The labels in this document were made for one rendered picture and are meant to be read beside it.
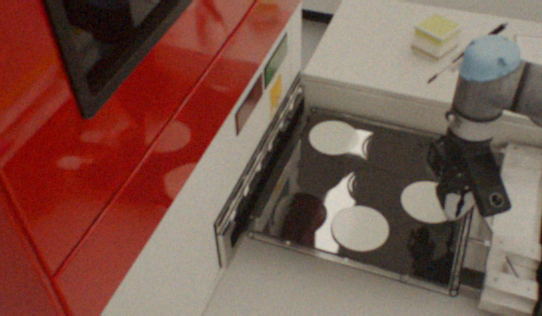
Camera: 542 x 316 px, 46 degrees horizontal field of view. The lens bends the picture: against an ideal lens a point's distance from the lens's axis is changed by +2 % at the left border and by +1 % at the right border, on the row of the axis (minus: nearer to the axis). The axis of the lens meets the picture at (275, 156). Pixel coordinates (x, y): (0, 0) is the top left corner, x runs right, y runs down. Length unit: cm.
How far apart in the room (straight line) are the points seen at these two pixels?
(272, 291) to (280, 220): 13
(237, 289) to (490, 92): 55
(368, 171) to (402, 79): 23
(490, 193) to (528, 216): 23
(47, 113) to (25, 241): 10
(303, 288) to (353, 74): 47
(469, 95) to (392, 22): 60
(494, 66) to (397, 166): 40
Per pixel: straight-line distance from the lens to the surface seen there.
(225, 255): 111
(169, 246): 90
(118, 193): 63
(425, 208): 118
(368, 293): 115
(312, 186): 120
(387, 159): 126
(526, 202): 127
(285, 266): 118
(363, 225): 114
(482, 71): 92
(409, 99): 132
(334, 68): 137
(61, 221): 56
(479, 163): 103
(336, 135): 130
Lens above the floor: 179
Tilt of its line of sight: 45 degrees down
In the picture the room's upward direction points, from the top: 2 degrees counter-clockwise
